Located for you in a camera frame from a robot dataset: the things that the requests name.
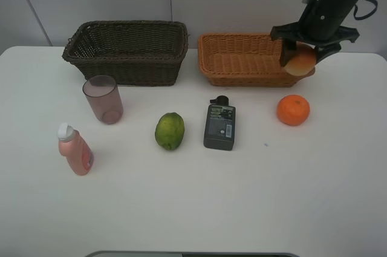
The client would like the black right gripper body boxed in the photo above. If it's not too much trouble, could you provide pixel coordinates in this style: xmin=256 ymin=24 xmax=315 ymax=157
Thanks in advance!
xmin=270 ymin=0 xmax=359 ymax=47

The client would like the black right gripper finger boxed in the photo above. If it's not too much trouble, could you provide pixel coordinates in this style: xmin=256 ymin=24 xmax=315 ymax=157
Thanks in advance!
xmin=314 ymin=44 xmax=342 ymax=63
xmin=280 ymin=39 xmax=298 ymax=67

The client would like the brown bread bun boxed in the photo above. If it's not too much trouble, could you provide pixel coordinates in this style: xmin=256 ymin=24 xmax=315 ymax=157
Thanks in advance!
xmin=284 ymin=42 xmax=317 ymax=76

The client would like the orange tangerine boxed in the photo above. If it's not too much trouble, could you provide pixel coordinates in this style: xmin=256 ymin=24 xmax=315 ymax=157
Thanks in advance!
xmin=276 ymin=94 xmax=310 ymax=126

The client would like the black rectangular bottle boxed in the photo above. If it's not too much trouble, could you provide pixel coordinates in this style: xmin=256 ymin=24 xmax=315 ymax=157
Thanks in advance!
xmin=203 ymin=96 xmax=236 ymax=151

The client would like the green lime fruit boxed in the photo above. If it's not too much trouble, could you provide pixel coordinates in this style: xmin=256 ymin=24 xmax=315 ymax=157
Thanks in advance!
xmin=155 ymin=112 xmax=185 ymax=151

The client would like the translucent purple plastic cup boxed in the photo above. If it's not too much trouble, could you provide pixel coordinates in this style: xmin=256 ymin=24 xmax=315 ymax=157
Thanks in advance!
xmin=82 ymin=75 xmax=123 ymax=125

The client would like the pink bottle white cap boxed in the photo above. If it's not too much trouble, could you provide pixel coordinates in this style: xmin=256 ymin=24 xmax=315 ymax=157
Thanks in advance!
xmin=57 ymin=123 xmax=94 ymax=175

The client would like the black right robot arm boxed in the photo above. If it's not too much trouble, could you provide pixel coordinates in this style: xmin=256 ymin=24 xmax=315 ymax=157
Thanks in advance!
xmin=270 ymin=0 xmax=378 ymax=67

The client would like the orange wicker basket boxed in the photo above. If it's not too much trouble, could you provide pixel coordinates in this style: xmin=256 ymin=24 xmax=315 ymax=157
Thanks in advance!
xmin=198 ymin=33 xmax=315 ymax=88

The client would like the dark brown wicker basket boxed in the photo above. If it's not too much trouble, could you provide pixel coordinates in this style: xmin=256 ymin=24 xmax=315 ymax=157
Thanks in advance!
xmin=62 ymin=21 xmax=189 ymax=86

